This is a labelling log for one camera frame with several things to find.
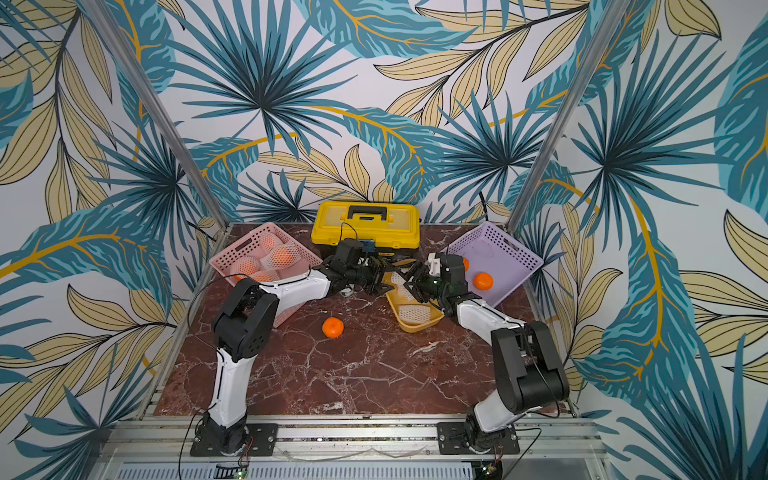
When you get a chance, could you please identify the yellow oval tray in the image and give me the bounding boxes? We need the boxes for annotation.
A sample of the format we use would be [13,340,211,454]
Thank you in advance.
[383,272,444,333]

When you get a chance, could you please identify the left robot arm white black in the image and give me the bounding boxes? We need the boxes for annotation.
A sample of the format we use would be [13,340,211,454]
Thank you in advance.
[202,239,393,451]

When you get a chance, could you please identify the purple plastic basket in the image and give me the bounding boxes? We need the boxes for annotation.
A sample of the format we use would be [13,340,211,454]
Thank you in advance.
[445,222,543,307]

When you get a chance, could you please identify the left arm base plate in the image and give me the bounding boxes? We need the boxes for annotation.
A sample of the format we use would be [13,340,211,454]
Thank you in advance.
[190,421,278,459]

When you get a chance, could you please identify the right aluminium frame post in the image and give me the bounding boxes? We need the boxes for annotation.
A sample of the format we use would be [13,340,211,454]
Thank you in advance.
[506,0,629,235]

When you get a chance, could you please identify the left aluminium frame post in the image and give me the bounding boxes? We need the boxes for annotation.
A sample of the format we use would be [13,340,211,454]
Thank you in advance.
[82,0,229,230]

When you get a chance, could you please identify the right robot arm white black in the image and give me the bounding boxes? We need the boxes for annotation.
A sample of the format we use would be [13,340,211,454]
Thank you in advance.
[393,253,570,451]

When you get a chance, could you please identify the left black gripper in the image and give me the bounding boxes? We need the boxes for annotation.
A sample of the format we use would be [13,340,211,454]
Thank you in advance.
[347,255,398,297]

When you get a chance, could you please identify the aluminium frame post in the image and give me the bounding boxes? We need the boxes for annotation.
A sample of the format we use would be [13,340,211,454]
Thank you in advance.
[82,0,229,230]
[506,0,629,235]

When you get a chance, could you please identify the pink plastic basket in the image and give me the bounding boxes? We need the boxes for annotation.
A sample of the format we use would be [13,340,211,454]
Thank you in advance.
[208,221,324,328]

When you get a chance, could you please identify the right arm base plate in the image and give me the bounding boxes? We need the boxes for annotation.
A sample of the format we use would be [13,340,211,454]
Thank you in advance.
[436,422,520,455]

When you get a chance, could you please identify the yellow black toolbox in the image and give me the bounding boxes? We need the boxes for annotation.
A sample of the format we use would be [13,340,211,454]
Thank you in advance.
[311,201,420,256]

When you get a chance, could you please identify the front aluminium rail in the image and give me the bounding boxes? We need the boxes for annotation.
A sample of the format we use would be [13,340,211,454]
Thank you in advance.
[89,414,617,479]

